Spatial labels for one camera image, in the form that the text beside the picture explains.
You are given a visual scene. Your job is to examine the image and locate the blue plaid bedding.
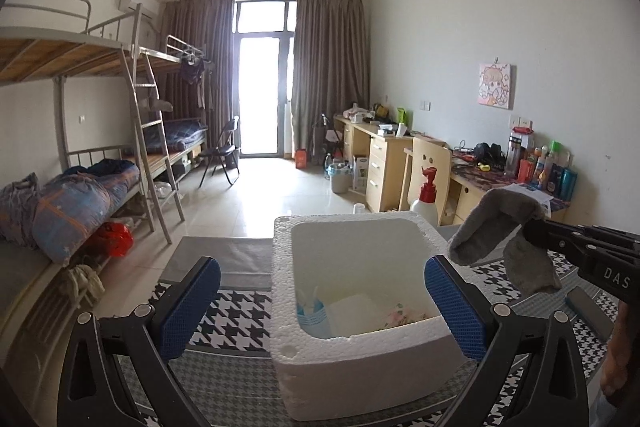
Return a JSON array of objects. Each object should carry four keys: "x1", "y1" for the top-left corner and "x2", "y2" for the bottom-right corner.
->
[{"x1": 162, "y1": 119, "x2": 208, "y2": 146}]

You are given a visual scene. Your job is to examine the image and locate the glass balcony door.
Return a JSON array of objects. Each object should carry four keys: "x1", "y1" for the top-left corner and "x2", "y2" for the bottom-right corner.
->
[{"x1": 232, "y1": 0, "x2": 299, "y2": 158}]

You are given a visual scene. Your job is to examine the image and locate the black smartphone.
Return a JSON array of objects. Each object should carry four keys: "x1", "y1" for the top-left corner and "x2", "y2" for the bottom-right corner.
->
[{"x1": 565, "y1": 286, "x2": 613, "y2": 343}]

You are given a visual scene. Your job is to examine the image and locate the beige cloth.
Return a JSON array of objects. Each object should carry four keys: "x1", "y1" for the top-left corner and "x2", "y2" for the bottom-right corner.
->
[{"x1": 62, "y1": 264, "x2": 106, "y2": 308}]

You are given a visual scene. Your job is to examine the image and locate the hanging dark clothes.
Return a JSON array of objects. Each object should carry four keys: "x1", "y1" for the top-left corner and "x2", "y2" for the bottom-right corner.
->
[{"x1": 180, "y1": 57, "x2": 209, "y2": 108}]

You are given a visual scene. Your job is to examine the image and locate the cartoon wall picture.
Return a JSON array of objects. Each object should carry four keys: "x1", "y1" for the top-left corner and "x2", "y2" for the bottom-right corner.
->
[{"x1": 478, "y1": 63, "x2": 517, "y2": 110}]

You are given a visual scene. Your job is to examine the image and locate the wooden chair with smiley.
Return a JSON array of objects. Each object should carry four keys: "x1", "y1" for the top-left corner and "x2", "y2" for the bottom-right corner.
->
[{"x1": 400, "y1": 137, "x2": 452, "y2": 228}]

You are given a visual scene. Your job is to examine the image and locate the brown curtain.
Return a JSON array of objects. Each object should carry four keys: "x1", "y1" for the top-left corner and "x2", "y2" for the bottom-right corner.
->
[
  {"x1": 291, "y1": 0, "x2": 371, "y2": 158},
  {"x1": 160, "y1": 0, "x2": 236, "y2": 158}
]

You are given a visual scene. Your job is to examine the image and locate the white foam box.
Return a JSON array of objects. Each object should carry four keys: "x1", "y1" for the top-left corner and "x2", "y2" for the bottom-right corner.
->
[{"x1": 271, "y1": 213, "x2": 473, "y2": 423}]

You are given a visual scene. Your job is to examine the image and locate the white air conditioner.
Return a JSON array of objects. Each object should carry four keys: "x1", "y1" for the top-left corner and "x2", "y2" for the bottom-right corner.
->
[{"x1": 117, "y1": 0, "x2": 161, "y2": 18}]

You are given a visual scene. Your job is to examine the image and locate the black headphones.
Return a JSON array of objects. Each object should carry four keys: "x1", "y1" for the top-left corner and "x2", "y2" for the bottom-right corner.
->
[{"x1": 472, "y1": 142, "x2": 503, "y2": 164}]

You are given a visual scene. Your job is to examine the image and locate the printed papers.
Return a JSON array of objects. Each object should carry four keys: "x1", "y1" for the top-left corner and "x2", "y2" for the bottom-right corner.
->
[{"x1": 500, "y1": 182, "x2": 554, "y2": 208}]

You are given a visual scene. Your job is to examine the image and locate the white carton box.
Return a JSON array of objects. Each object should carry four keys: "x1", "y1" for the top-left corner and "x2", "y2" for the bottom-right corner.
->
[{"x1": 352, "y1": 155, "x2": 370, "y2": 192}]

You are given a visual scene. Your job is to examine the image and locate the metal bed ladder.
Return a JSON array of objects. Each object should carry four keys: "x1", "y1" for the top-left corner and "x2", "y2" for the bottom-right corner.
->
[{"x1": 120, "y1": 14, "x2": 187, "y2": 244}]

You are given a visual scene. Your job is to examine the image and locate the purple patterned cloth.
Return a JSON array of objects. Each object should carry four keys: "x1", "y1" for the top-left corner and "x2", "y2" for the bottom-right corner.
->
[{"x1": 0, "y1": 172, "x2": 42, "y2": 249}]

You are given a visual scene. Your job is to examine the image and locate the grey sock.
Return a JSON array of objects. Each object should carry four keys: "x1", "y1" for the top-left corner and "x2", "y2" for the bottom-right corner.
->
[{"x1": 447, "y1": 187, "x2": 563, "y2": 295}]

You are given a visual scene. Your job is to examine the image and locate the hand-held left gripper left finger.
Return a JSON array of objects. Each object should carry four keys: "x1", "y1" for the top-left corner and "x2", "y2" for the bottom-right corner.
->
[{"x1": 56, "y1": 255, "x2": 222, "y2": 427}]

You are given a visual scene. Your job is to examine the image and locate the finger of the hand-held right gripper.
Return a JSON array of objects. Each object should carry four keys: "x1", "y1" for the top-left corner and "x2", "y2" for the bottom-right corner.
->
[
  {"x1": 544, "y1": 218, "x2": 602, "y2": 235},
  {"x1": 522, "y1": 221, "x2": 591, "y2": 267}
]

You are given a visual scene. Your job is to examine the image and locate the black folding chair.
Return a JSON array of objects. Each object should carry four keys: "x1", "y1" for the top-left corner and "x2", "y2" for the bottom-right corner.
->
[{"x1": 199, "y1": 116, "x2": 242, "y2": 188}]

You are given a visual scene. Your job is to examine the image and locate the grey trash bin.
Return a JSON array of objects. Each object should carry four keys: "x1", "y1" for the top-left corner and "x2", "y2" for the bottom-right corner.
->
[{"x1": 328, "y1": 162, "x2": 351, "y2": 194}]

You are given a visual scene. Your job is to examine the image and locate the black trolley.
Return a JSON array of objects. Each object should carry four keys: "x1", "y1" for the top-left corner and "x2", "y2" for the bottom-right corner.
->
[{"x1": 312, "y1": 114, "x2": 344, "y2": 166}]

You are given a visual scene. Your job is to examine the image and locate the red plastic bag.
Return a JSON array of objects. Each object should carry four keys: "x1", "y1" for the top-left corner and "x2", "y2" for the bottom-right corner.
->
[{"x1": 95, "y1": 222, "x2": 135, "y2": 258}]

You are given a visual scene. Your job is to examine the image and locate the person's right hand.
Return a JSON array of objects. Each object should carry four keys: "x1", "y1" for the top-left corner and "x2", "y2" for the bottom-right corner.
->
[{"x1": 599, "y1": 299, "x2": 640, "y2": 409}]

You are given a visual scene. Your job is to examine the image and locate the row of toiletry bottles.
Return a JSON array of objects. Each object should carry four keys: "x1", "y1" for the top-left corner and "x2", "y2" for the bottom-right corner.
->
[{"x1": 505, "y1": 129, "x2": 578, "y2": 202}]

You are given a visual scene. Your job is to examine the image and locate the blue orange quilt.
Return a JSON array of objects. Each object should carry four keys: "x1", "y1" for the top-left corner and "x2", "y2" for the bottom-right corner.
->
[{"x1": 32, "y1": 172, "x2": 113, "y2": 265}]

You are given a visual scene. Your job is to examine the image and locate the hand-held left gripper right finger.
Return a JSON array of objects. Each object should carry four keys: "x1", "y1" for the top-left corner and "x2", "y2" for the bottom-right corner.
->
[{"x1": 424, "y1": 255, "x2": 591, "y2": 427}]

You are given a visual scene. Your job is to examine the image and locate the metal bunk bed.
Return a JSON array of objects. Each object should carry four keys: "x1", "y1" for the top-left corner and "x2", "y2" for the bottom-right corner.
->
[
  {"x1": 0, "y1": 0, "x2": 187, "y2": 358},
  {"x1": 135, "y1": 34, "x2": 214, "y2": 188}
]

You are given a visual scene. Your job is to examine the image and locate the houndstooth tablecloth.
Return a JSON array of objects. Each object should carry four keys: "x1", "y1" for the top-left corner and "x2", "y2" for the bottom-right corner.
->
[{"x1": 115, "y1": 234, "x2": 640, "y2": 427}]

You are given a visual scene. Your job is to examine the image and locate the white spray bottle red pump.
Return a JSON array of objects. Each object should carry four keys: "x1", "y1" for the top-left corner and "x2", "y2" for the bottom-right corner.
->
[{"x1": 410, "y1": 167, "x2": 441, "y2": 228}]

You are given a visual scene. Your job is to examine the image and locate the light wooden desk with drawers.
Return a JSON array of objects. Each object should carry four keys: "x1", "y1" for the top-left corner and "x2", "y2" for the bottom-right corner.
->
[{"x1": 334, "y1": 116, "x2": 446, "y2": 214}]

